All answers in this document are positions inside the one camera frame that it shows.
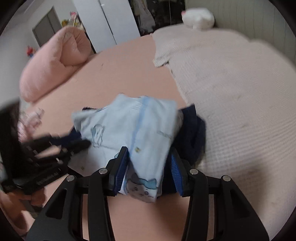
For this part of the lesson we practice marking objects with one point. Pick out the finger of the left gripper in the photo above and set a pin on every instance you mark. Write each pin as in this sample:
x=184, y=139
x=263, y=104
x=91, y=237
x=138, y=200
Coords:
x=74, y=147
x=44, y=142

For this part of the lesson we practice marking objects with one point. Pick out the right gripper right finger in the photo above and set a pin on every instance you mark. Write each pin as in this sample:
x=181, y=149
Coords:
x=216, y=205

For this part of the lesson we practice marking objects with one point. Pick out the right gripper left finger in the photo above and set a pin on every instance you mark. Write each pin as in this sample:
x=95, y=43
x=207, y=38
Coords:
x=61, y=217

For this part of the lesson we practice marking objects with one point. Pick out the light blue cartoon shorts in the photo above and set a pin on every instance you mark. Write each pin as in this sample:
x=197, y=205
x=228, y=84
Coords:
x=145, y=125

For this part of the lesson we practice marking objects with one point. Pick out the pink patterned garment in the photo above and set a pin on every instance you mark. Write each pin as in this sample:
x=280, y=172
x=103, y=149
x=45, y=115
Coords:
x=28, y=123

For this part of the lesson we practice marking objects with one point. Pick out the pink rolled duvet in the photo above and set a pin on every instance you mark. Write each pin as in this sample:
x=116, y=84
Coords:
x=54, y=63

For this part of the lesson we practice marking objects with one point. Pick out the navy striped folded garment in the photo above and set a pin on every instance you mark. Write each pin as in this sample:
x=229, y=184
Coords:
x=191, y=139

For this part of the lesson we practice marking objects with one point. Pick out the red blue plush doll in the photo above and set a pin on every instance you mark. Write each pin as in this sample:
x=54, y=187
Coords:
x=30, y=51

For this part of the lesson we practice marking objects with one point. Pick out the grey door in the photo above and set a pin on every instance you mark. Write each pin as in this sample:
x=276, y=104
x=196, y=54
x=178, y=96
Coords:
x=46, y=28

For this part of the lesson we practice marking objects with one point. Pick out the beige bed blanket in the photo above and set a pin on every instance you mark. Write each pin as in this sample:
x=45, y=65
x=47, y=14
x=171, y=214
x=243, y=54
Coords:
x=245, y=92

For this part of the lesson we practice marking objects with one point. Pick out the white wardrobe door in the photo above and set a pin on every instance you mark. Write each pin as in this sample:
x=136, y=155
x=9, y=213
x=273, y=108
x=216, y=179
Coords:
x=107, y=23

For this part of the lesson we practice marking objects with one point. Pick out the dark glass wardrobe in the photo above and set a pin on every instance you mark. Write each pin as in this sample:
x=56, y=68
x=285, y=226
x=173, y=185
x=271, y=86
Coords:
x=151, y=15

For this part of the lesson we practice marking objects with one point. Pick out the white plush pillow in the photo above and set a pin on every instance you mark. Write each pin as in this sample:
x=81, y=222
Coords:
x=198, y=18

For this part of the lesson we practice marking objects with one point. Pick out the grey padded headboard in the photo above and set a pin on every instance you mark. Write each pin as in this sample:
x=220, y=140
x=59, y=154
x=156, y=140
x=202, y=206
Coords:
x=264, y=20

